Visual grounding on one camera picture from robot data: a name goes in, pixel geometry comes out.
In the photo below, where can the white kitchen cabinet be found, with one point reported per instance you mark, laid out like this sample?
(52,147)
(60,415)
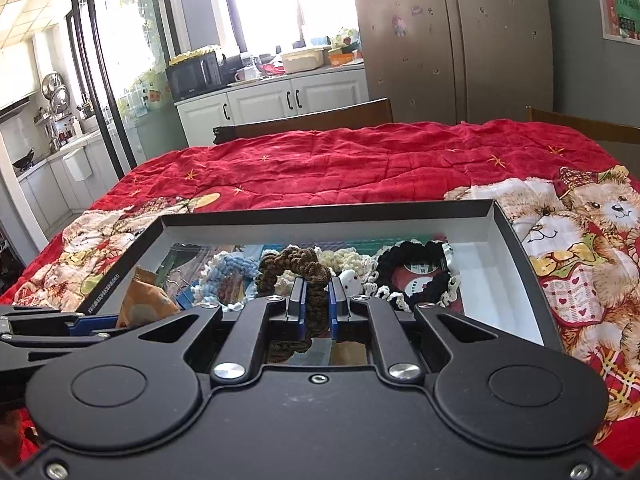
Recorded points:
(265,102)

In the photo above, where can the black microwave oven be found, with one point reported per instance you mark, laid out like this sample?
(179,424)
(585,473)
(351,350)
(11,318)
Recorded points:
(192,76)

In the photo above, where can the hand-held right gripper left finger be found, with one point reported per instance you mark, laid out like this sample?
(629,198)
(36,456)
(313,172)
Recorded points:
(300,310)

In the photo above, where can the silver double-door refrigerator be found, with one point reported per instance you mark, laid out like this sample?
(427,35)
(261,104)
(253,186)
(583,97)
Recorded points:
(450,40)

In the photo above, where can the hanging metal pot lids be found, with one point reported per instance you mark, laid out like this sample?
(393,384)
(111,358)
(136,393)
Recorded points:
(54,91)

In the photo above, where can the light blue crochet scrunchie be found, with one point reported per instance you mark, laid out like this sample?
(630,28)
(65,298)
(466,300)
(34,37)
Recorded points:
(225,272)

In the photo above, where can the brown triangular paper packet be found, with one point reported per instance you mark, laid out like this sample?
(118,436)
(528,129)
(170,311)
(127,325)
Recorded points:
(145,300)

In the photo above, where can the black sliding door frame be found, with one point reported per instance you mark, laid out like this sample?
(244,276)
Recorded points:
(110,85)

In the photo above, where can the white mug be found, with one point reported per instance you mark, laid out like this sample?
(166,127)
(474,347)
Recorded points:
(244,74)

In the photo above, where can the brown crochet scrunchie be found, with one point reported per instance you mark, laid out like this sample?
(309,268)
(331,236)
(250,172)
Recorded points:
(285,265)

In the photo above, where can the black white-edged crochet scrunchie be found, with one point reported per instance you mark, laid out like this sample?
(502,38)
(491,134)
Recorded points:
(400,260)

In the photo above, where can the dark wooden chair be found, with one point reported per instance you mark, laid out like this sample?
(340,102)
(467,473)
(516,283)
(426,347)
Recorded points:
(590,127)
(310,120)

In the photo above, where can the cream crochet scrunchie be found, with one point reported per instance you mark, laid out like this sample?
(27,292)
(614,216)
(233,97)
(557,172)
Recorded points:
(350,260)

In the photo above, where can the blue binder clip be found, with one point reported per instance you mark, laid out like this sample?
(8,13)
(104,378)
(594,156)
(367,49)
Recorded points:
(184,300)

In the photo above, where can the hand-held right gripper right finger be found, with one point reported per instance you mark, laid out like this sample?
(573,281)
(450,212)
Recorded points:
(336,310)

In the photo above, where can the red printed blanket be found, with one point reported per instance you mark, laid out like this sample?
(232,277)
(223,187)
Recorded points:
(375,165)

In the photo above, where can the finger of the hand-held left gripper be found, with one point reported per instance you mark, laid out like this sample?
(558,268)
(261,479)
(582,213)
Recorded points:
(50,347)
(92,326)

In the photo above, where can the black shallow cardboard box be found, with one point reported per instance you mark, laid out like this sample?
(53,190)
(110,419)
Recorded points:
(495,270)

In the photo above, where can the beige plastic container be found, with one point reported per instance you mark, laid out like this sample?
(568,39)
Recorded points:
(301,61)

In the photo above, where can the white hanging bin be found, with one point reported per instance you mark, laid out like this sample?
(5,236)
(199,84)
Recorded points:
(77,164)

